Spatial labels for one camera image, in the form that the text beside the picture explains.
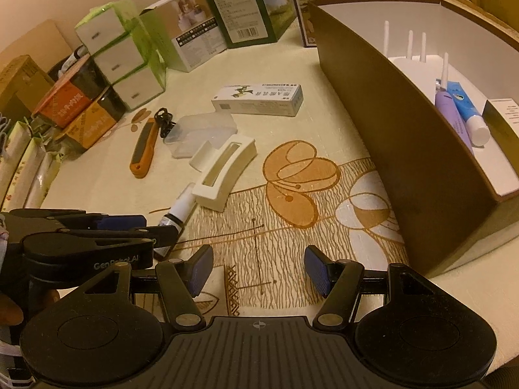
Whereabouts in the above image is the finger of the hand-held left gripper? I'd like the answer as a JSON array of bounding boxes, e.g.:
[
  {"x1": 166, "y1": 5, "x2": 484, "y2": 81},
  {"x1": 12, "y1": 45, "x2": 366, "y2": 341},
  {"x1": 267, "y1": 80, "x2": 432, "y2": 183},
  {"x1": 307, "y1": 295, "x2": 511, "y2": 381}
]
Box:
[
  {"x1": 8, "y1": 208, "x2": 147, "y2": 231},
  {"x1": 57, "y1": 226, "x2": 179, "y2": 249}
]

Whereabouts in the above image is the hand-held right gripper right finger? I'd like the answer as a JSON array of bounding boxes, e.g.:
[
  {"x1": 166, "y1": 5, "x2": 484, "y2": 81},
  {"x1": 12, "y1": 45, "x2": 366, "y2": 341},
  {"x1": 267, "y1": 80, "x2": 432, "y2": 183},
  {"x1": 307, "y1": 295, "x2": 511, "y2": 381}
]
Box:
[{"x1": 304, "y1": 245, "x2": 441, "y2": 329}]

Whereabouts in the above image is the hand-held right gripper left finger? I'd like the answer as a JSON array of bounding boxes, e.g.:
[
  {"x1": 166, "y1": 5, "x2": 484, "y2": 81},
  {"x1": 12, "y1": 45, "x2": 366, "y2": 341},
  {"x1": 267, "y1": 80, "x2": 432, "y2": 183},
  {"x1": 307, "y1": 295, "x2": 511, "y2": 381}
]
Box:
[{"x1": 73, "y1": 245, "x2": 215, "y2": 331}]

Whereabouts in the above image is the small dark bottle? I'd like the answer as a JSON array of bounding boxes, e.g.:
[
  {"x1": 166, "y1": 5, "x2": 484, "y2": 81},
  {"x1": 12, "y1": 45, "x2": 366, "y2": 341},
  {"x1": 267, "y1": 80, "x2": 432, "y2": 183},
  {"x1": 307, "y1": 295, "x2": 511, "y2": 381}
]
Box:
[{"x1": 155, "y1": 183, "x2": 198, "y2": 259}]

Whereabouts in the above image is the orange handled tool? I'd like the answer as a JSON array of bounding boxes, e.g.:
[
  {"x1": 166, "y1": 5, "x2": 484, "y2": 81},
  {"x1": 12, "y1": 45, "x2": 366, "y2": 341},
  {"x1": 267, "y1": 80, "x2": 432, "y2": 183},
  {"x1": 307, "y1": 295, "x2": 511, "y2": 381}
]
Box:
[{"x1": 130, "y1": 117, "x2": 159, "y2": 179}]

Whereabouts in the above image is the white curved plastic holder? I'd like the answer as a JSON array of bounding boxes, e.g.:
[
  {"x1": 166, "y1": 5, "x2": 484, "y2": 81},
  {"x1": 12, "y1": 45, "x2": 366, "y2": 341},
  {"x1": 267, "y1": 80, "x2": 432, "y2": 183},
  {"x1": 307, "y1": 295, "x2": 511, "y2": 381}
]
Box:
[{"x1": 188, "y1": 136, "x2": 257, "y2": 212}]

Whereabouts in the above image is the black cable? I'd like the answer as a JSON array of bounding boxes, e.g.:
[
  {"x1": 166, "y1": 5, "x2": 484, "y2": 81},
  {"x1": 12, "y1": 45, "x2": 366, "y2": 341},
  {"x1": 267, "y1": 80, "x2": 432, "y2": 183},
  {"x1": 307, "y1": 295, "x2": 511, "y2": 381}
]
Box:
[{"x1": 155, "y1": 107, "x2": 176, "y2": 143}]

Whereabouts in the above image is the clear plastic case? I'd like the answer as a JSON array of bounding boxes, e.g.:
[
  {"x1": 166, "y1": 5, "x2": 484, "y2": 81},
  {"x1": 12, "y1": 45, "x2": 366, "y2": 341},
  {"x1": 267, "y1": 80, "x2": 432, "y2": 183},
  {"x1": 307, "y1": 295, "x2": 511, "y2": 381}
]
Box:
[{"x1": 164, "y1": 111, "x2": 238, "y2": 159}]

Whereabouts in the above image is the brown cardboard storage box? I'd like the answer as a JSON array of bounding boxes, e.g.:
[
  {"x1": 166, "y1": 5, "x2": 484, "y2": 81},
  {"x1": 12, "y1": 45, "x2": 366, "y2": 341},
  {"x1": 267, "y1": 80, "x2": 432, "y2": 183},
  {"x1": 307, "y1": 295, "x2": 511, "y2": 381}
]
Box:
[{"x1": 308, "y1": 0, "x2": 519, "y2": 278}]

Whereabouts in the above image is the white bird print ointment box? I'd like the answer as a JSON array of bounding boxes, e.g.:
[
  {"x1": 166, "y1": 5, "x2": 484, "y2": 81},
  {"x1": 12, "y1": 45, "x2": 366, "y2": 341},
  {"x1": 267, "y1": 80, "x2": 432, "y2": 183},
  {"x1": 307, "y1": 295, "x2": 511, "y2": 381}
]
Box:
[{"x1": 211, "y1": 83, "x2": 304, "y2": 117}]

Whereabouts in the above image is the white router with antennas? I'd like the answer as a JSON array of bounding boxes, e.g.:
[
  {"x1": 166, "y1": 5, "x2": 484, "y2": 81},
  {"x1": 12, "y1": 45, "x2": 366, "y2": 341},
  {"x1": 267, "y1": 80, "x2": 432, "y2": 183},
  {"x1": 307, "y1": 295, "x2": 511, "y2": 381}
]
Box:
[{"x1": 382, "y1": 19, "x2": 452, "y2": 106}]

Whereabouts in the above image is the blue white tube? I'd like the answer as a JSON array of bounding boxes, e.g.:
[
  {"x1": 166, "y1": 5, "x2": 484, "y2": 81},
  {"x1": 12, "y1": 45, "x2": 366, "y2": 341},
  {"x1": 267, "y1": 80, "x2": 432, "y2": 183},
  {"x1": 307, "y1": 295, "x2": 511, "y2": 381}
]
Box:
[{"x1": 446, "y1": 81, "x2": 491, "y2": 147}]

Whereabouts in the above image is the white gold medicine box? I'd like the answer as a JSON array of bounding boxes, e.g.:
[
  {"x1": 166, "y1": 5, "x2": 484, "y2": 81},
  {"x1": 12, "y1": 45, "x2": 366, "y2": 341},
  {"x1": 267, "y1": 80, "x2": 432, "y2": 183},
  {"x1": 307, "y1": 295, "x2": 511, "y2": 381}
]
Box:
[{"x1": 482, "y1": 97, "x2": 519, "y2": 163}]

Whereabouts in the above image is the person's left hand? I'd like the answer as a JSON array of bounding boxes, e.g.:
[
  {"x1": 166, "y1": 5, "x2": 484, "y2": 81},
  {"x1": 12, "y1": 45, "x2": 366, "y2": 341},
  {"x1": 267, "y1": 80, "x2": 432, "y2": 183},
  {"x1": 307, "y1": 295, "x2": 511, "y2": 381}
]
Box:
[{"x1": 0, "y1": 292, "x2": 25, "y2": 325}]

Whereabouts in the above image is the yellow label instant meal bowl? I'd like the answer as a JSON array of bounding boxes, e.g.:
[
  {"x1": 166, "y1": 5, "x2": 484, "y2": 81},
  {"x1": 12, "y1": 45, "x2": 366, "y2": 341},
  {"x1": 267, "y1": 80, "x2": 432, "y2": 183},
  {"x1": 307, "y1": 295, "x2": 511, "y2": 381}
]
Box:
[{"x1": 54, "y1": 87, "x2": 130, "y2": 155}]

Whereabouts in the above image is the red label instant meal bowl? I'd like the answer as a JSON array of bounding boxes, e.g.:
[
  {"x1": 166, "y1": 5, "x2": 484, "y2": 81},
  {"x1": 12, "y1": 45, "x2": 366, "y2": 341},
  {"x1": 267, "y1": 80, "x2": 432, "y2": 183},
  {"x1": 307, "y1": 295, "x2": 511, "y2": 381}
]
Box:
[{"x1": 31, "y1": 54, "x2": 103, "y2": 128}]

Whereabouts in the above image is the black bag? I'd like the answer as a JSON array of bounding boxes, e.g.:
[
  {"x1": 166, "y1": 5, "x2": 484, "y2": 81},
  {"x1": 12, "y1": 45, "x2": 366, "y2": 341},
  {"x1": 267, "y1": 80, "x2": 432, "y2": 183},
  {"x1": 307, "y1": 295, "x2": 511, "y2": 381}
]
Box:
[{"x1": 48, "y1": 46, "x2": 92, "y2": 87}]

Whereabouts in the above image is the white green photo box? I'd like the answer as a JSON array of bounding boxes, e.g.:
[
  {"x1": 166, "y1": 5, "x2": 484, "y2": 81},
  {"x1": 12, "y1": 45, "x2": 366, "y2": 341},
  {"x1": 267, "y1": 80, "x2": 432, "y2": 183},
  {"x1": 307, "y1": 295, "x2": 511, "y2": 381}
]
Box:
[{"x1": 140, "y1": 0, "x2": 228, "y2": 74}]

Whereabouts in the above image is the flat cardboard sheet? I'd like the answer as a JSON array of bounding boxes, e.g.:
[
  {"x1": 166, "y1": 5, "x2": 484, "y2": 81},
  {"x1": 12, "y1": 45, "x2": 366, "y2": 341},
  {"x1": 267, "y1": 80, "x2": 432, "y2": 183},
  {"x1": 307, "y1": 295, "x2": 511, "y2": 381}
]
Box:
[{"x1": 0, "y1": 19, "x2": 71, "y2": 74}]

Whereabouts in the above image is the dark green product box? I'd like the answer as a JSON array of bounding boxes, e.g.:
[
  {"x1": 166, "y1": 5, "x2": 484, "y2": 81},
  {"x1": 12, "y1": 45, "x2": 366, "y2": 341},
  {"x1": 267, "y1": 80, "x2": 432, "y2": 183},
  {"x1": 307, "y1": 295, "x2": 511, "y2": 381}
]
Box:
[{"x1": 199, "y1": 0, "x2": 299, "y2": 49}]

